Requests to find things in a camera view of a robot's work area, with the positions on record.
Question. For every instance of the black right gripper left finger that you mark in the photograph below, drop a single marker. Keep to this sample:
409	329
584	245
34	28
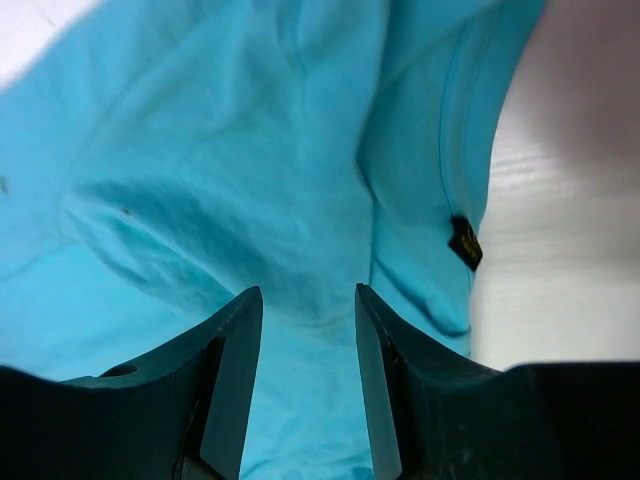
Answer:
179	411

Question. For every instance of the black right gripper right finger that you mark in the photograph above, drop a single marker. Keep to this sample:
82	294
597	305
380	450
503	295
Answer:
434	414

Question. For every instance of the turquoise t-shirt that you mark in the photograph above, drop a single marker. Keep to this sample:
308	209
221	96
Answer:
163	156

